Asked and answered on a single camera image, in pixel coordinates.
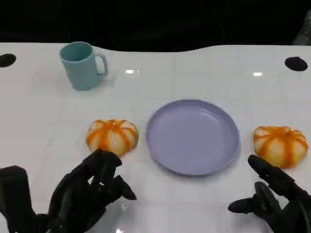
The black round table grommet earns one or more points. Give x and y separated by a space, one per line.
296 63
6 60

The orange and white bread roll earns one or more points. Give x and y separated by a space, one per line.
279 145
113 137

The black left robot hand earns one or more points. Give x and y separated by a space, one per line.
73 199

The pale green mug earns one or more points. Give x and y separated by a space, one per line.
80 70

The lilac plate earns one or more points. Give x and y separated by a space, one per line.
192 138

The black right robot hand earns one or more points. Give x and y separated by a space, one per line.
289 208

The grey object beyond table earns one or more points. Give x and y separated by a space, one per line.
303 31

